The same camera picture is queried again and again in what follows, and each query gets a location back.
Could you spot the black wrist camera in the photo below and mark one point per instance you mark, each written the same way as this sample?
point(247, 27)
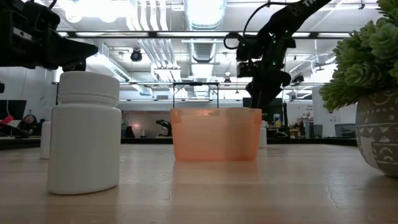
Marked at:
point(247, 69)
point(18, 12)

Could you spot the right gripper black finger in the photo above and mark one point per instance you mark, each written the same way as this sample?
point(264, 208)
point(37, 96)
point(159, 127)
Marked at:
point(255, 99)
point(265, 99)

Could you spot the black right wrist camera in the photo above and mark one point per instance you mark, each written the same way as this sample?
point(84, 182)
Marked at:
point(247, 69)

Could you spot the white pill bottle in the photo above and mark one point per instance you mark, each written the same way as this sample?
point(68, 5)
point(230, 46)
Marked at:
point(263, 137)
point(45, 140)
point(84, 140)

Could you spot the black screen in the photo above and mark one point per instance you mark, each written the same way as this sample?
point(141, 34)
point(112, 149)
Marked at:
point(278, 112)

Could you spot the silver ventilation duct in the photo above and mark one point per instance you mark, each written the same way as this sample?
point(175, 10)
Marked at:
point(203, 51)

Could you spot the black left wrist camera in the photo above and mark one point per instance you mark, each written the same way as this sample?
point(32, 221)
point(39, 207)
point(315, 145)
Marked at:
point(18, 12)

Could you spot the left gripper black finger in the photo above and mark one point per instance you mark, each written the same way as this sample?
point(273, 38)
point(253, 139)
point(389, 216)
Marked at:
point(76, 66)
point(71, 51)

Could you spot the black ceiling spotlight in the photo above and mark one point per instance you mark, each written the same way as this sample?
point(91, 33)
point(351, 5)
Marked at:
point(136, 56)
point(298, 78)

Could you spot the orange translucent plastic basket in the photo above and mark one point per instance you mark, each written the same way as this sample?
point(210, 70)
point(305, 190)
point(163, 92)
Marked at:
point(214, 137)

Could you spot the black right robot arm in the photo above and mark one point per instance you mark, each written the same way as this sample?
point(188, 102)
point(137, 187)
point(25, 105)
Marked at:
point(289, 15)

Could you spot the black monitor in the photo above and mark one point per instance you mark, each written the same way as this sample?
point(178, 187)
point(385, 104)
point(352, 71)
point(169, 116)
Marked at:
point(14, 109)

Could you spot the grey bin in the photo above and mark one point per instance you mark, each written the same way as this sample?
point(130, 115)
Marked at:
point(345, 130)
point(317, 131)

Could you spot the person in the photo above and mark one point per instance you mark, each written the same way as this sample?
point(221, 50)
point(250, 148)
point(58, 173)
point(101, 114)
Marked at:
point(29, 123)

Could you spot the green plant in grey pot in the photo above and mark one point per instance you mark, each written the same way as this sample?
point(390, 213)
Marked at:
point(373, 62)

